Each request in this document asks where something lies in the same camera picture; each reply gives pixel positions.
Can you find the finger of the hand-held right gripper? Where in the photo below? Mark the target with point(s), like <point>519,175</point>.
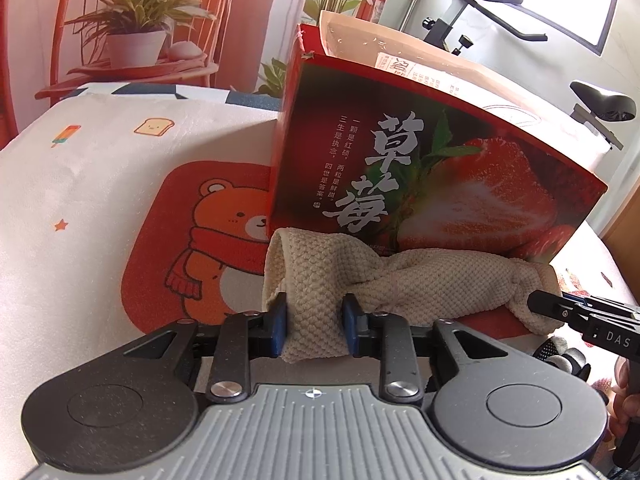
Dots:
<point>552,310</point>
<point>607,304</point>

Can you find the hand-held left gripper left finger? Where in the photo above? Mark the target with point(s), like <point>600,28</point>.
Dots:
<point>280,327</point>

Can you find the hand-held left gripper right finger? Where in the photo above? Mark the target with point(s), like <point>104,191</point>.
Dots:
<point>350,329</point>

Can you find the beige knitted towel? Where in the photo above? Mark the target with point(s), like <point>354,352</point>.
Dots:
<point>320,280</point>

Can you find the red strawberry cardboard box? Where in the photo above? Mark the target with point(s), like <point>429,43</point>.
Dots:
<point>350,160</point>

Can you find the person's right hand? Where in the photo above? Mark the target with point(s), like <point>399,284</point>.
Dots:
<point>620,410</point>

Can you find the brown wooden cabinet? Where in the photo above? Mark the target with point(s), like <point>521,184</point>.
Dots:
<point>625,240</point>

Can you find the red bear mat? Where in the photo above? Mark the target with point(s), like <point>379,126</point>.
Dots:
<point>200,260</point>

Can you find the black exercise bike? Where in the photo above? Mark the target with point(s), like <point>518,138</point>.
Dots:
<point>600,100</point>

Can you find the printed blanket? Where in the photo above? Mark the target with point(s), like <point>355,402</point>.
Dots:
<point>75,185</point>

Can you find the window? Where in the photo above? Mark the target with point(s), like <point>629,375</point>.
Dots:
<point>560,0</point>

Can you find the wall poster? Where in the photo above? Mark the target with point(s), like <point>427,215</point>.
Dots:
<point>125,35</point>

